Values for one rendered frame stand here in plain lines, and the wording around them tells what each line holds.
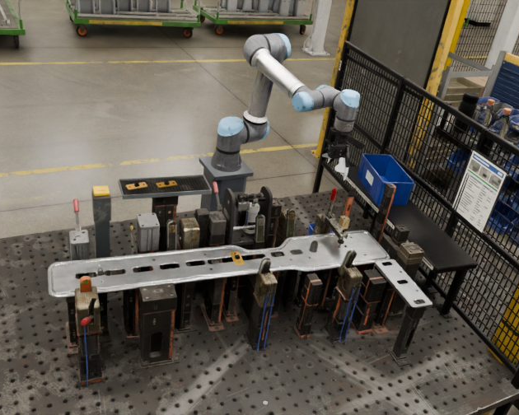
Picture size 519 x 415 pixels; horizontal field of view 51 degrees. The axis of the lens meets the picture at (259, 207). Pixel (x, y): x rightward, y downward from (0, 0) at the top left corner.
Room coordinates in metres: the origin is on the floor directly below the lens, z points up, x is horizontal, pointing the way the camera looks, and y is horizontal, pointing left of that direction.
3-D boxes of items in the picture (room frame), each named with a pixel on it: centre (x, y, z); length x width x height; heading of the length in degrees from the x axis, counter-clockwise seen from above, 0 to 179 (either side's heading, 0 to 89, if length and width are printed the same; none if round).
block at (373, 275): (1.79, -0.51, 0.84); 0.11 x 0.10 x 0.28; 24
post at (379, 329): (1.81, -0.59, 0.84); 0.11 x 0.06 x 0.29; 24
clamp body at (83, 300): (1.33, 0.52, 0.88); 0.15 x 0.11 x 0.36; 24
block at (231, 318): (1.75, 0.06, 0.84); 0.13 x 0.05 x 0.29; 24
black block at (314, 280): (1.69, -0.26, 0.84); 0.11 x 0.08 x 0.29; 24
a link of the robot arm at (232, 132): (2.35, 0.19, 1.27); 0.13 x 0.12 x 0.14; 134
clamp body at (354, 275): (1.72, -0.40, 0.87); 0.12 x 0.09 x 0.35; 24
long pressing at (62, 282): (1.72, 0.07, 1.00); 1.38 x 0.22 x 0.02; 114
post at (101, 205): (1.84, 0.64, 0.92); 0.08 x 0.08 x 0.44; 24
